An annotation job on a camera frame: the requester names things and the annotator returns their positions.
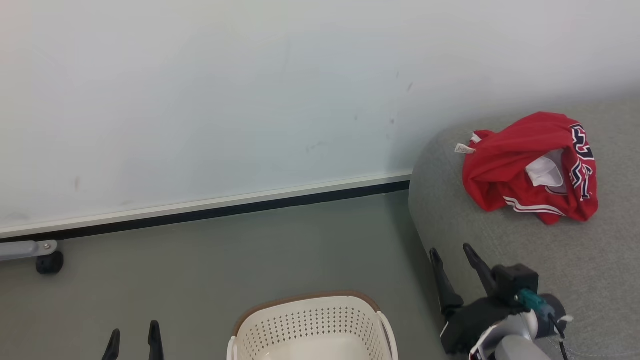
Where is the white and black skirting board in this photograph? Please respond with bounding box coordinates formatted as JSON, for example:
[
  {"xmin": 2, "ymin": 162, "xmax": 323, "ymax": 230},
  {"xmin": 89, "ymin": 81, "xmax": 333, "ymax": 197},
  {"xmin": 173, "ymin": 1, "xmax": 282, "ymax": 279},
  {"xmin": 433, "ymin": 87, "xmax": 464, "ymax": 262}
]
[{"xmin": 0, "ymin": 171, "xmax": 414, "ymax": 244}]

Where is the black caster wheel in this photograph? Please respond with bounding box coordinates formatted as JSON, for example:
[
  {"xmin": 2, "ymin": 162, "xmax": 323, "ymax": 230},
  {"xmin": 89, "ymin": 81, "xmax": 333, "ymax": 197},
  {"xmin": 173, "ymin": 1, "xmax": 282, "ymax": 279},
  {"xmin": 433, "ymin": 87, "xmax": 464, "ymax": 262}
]
[{"xmin": 35, "ymin": 250, "xmax": 65, "ymax": 275}]

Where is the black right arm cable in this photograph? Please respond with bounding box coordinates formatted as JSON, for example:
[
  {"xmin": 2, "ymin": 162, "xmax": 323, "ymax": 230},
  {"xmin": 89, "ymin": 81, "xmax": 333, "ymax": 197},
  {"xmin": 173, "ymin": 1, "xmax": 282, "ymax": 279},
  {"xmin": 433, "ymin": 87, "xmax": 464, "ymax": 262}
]
[{"xmin": 515, "ymin": 288, "xmax": 572, "ymax": 360}]

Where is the red sports jersey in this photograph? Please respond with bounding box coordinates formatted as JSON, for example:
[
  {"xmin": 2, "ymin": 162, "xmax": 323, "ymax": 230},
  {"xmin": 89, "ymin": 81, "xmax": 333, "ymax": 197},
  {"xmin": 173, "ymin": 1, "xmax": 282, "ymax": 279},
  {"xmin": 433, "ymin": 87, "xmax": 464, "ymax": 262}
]
[{"xmin": 454, "ymin": 111, "xmax": 600, "ymax": 226}]

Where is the grey metal furniture leg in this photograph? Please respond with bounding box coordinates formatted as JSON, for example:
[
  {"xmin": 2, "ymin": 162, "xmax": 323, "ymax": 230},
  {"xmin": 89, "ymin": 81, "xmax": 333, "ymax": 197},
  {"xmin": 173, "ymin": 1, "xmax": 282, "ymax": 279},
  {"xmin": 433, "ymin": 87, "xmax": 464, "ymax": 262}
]
[{"xmin": 0, "ymin": 239, "xmax": 58, "ymax": 262}]

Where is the grey fabric sofa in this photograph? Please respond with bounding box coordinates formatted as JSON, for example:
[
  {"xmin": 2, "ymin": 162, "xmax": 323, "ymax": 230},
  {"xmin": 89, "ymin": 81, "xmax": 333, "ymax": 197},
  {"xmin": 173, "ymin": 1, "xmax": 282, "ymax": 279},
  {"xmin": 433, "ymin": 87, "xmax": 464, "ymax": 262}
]
[{"xmin": 408, "ymin": 97, "xmax": 640, "ymax": 360}]

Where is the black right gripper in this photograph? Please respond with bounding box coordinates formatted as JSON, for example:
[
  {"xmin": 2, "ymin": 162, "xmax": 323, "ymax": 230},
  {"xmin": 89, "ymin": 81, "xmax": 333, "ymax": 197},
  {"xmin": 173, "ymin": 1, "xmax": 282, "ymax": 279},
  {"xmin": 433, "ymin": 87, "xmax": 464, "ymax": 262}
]
[{"xmin": 428, "ymin": 243, "xmax": 527, "ymax": 357}]

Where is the cream perforated laundry basket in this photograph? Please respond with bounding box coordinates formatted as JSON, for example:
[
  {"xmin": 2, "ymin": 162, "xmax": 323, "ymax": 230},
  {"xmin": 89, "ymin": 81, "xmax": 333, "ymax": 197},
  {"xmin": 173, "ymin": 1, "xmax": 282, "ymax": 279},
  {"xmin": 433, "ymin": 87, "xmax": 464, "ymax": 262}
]
[{"xmin": 227, "ymin": 291, "xmax": 400, "ymax": 360}]

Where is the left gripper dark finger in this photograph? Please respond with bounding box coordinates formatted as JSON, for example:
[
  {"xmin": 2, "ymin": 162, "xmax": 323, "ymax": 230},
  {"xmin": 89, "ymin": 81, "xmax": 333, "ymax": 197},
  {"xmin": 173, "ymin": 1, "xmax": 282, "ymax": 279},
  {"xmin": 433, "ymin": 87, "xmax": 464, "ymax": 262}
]
[
  {"xmin": 102, "ymin": 328, "xmax": 121, "ymax": 360},
  {"xmin": 147, "ymin": 320, "xmax": 165, "ymax": 360}
]

